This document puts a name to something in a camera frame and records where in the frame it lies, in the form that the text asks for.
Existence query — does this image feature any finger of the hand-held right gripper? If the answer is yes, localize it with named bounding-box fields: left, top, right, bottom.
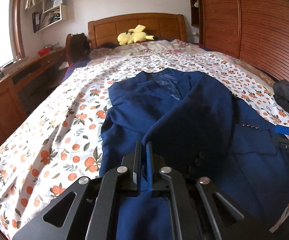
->
left=272, top=123, right=289, bottom=152

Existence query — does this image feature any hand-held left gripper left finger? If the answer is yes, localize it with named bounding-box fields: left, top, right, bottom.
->
left=12, top=141, right=143, bottom=240

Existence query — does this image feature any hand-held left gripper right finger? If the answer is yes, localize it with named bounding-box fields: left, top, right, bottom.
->
left=146, top=141, right=270, bottom=240

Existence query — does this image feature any navy blue blazer jacket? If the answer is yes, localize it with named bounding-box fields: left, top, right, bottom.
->
left=99, top=68, right=289, bottom=240

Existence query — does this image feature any orange print bed sheet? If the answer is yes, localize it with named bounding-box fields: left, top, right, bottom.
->
left=0, top=52, right=289, bottom=240

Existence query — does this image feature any wooden slatted wardrobe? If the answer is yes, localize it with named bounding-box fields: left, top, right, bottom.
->
left=188, top=0, right=289, bottom=88

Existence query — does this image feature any floral quilt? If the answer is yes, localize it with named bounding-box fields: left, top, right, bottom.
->
left=89, top=39, right=211, bottom=58

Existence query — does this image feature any yellow plush toy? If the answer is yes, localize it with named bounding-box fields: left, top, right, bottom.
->
left=117, top=24, right=158, bottom=46

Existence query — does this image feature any brown chair with bag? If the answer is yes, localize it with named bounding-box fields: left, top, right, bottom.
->
left=66, top=33, right=91, bottom=64

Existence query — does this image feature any wooden bed headboard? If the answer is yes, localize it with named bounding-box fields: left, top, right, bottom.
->
left=88, top=13, right=187, bottom=49

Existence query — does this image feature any long wooden desk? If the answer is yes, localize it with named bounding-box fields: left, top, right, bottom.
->
left=0, top=47, right=68, bottom=167

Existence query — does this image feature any white paper bag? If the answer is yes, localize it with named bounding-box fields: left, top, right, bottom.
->
left=43, top=0, right=63, bottom=13

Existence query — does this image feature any white wall shelf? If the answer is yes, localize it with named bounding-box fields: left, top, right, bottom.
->
left=32, top=0, right=75, bottom=33

